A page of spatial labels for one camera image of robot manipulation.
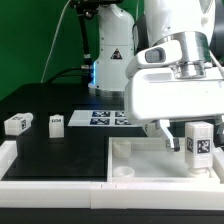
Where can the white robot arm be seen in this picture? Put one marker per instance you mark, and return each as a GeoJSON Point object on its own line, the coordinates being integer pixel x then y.
{"type": "Point", "coordinates": [191, 22]}

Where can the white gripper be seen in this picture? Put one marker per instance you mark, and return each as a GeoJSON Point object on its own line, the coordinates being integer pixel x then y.
{"type": "Point", "coordinates": [154, 93]}

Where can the white tag sheet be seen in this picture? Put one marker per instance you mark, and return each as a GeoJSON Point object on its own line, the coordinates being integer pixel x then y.
{"type": "Point", "coordinates": [104, 118]}

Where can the white U-shaped obstacle fence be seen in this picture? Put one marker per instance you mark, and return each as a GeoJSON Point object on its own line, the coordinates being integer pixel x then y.
{"type": "Point", "coordinates": [109, 195]}

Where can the white square table top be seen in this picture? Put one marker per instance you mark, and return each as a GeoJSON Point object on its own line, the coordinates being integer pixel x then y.
{"type": "Point", "coordinates": [143, 159]}

